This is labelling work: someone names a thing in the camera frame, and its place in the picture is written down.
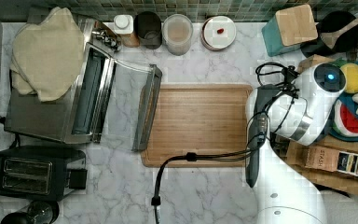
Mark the teal box with wooden lid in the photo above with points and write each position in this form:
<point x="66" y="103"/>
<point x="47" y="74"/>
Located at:
<point x="288" y="29"/>

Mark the plush watermelon slice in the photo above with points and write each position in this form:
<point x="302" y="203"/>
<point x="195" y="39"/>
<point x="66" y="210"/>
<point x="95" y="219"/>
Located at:
<point x="345" y="123"/>

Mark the white-capped spice bottle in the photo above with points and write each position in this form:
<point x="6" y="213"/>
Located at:
<point x="124" y="27"/>

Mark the dark metal canister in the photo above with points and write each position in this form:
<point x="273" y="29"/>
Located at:
<point x="147" y="26"/>

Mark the blue plate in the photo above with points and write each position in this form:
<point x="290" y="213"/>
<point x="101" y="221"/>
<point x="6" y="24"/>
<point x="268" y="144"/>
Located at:
<point x="352" y="102"/>

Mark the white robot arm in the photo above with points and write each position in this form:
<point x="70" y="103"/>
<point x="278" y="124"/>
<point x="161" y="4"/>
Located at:
<point x="298" y="109"/>

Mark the bamboo cutting board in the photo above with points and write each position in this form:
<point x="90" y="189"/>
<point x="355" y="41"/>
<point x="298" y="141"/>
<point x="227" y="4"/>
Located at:
<point x="206" y="119"/>

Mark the beige cloth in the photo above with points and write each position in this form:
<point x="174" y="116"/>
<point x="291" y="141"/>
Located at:
<point x="47" y="57"/>

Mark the clear cereal jar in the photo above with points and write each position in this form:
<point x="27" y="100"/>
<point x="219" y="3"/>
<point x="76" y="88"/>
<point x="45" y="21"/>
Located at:
<point x="177" y="31"/>

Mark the white lid with red knob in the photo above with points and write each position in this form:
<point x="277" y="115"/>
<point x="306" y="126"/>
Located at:
<point x="218" y="33"/>

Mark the wooden tea caddy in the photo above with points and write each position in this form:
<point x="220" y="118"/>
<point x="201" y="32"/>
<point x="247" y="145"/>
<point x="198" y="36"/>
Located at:
<point x="294" y="153"/>

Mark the black two-slot toaster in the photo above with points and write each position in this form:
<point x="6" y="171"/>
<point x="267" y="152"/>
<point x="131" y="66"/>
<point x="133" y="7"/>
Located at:
<point x="42" y="173"/>

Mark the brown tea bag packets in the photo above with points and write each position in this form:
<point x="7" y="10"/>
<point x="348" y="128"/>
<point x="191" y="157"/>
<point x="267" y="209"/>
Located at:
<point x="331" y="160"/>

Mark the wooden spoon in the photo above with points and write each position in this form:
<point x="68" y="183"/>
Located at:
<point x="330" y="38"/>

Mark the silver toaster oven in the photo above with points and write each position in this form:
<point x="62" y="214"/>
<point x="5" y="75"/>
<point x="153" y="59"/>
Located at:
<point x="109" y="100"/>

